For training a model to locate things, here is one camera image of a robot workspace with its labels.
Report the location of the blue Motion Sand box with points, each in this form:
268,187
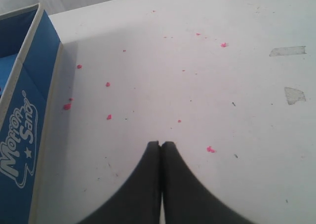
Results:
30,53

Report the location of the clear tape piece upper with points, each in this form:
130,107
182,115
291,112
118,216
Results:
287,51

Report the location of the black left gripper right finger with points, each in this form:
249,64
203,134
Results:
185,199

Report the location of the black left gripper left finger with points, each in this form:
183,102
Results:
138,200

